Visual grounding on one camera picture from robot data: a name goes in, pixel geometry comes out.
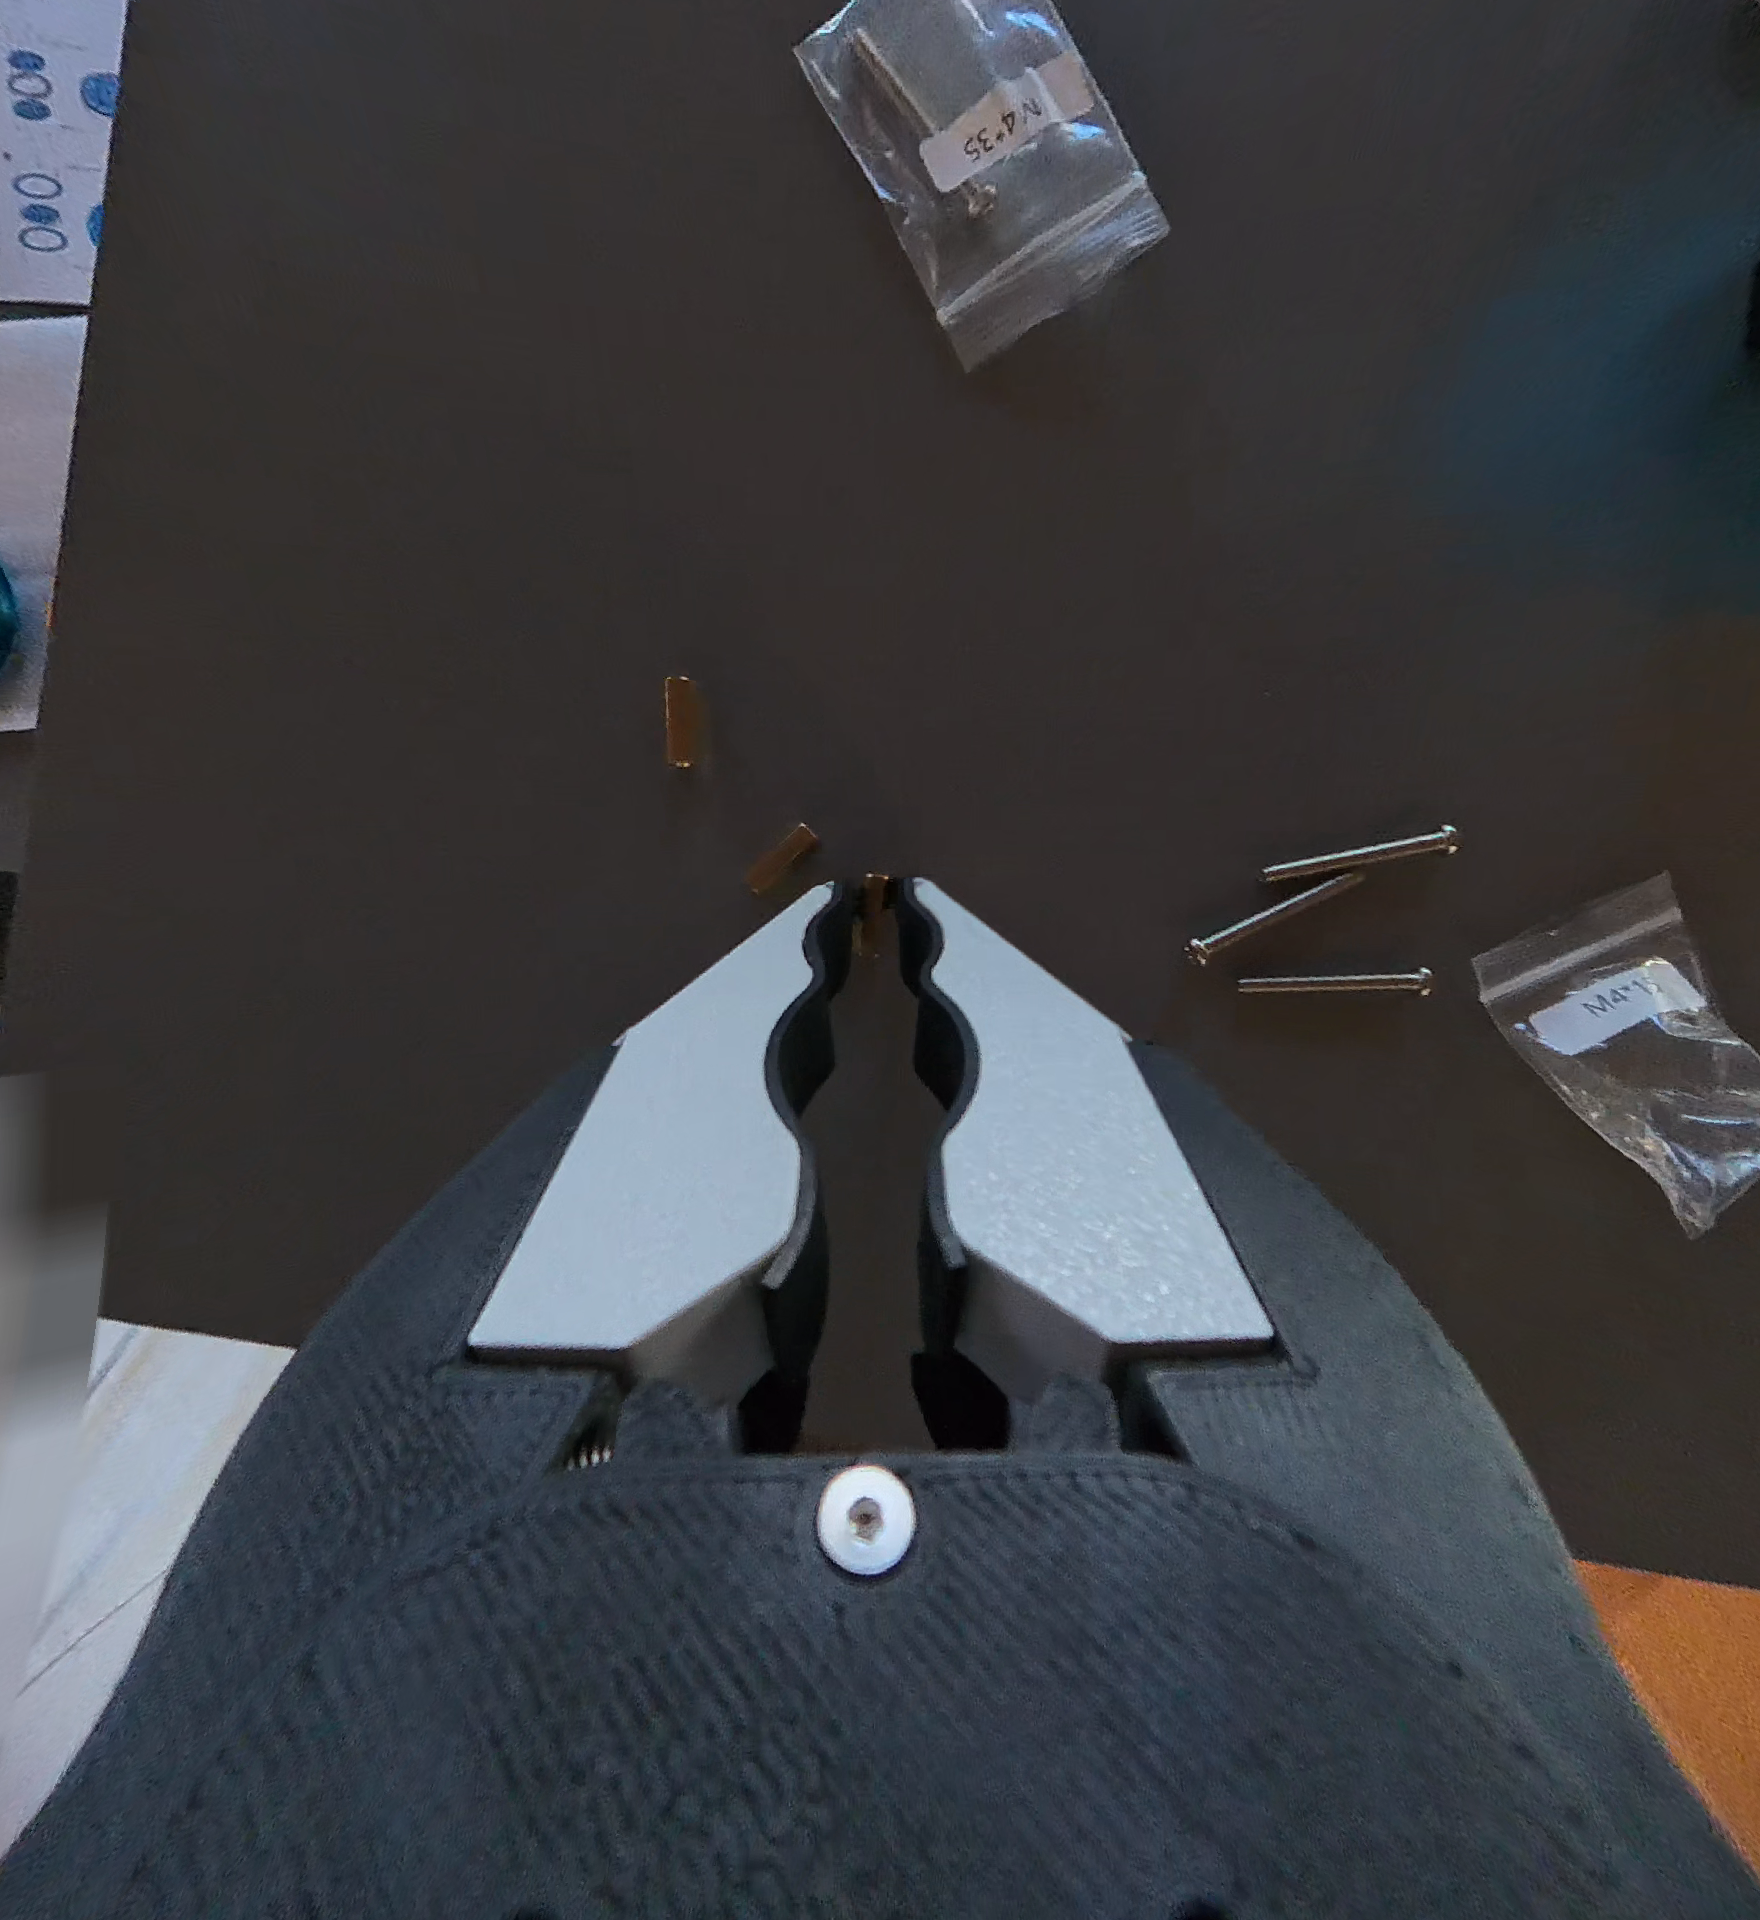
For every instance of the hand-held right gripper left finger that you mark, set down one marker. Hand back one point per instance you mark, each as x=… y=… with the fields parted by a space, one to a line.
x=640 y=1201

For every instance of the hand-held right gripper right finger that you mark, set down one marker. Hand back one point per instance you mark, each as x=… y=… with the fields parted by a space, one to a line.
x=1091 y=1201

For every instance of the long silver machine screw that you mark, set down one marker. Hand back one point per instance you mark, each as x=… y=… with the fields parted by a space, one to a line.
x=1330 y=984
x=895 y=91
x=1361 y=854
x=1278 y=918

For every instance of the brass hex standoff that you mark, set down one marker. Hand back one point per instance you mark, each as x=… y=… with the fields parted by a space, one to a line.
x=783 y=858
x=683 y=721
x=872 y=908

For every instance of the dark grey desk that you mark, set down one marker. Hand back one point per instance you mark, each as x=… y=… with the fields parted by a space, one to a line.
x=520 y=450

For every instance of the small clear plastic bag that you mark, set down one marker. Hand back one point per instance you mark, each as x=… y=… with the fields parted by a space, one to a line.
x=1645 y=1081

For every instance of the large clear plastic screw bag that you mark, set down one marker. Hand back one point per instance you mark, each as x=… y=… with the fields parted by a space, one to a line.
x=1030 y=254

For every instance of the white printed manual booklet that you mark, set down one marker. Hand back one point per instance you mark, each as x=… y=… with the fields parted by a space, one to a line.
x=10 y=151

